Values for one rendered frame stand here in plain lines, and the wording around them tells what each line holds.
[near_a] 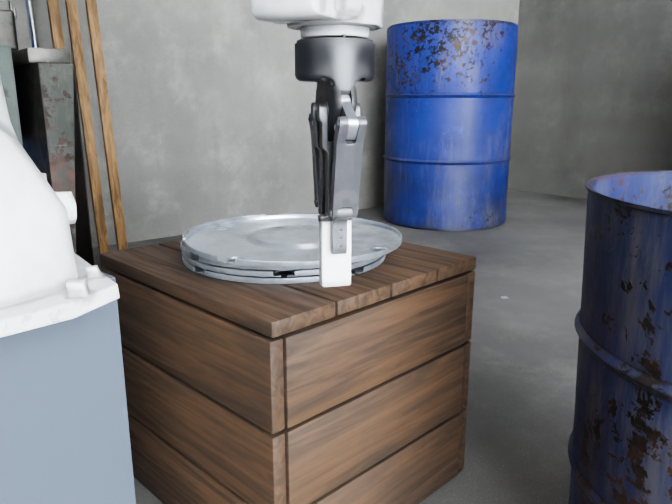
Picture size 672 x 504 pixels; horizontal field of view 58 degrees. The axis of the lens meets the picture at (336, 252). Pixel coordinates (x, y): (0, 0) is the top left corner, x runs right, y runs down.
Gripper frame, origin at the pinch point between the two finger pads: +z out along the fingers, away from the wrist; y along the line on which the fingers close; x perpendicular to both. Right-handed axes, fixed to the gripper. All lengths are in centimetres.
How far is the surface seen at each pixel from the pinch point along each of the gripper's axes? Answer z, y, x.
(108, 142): 0, 166, 37
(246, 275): 6.2, 14.7, 7.4
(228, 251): 3.6, 16.9, 9.3
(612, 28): -51, 242, -216
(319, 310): 7.5, 3.7, 0.8
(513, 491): 42, 13, -31
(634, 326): 5.4, -13.5, -25.0
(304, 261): 3.0, 7.7, 1.6
